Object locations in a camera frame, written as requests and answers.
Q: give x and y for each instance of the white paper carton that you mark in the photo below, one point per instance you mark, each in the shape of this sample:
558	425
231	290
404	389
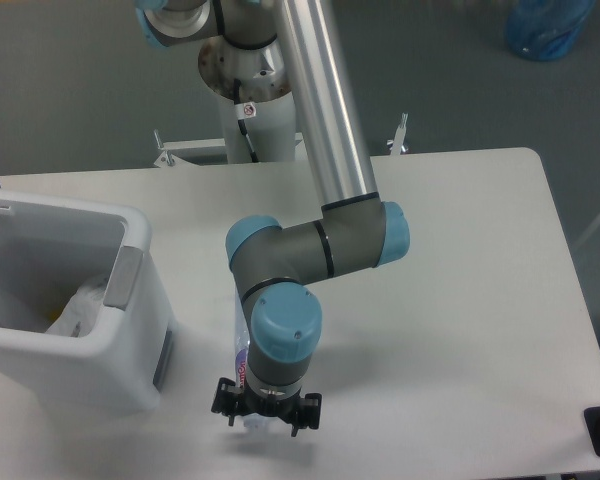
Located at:
79	315

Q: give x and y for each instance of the yellow white trash in bin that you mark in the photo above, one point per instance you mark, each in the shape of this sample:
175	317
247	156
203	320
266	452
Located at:
52	310

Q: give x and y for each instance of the white trash can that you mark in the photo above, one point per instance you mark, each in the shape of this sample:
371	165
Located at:
49	246

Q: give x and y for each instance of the blue plastic bag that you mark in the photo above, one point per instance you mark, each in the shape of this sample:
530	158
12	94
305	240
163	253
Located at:
545	30

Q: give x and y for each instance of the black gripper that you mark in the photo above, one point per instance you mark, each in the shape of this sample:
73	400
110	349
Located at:
300	413

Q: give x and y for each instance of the clear plastic water bottle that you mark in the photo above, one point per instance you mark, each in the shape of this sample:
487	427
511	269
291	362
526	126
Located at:
253	423

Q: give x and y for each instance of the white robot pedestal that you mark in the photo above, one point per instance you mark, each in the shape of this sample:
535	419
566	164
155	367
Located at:
256	107

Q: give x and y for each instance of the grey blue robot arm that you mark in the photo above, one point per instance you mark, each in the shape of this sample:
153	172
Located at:
274	266

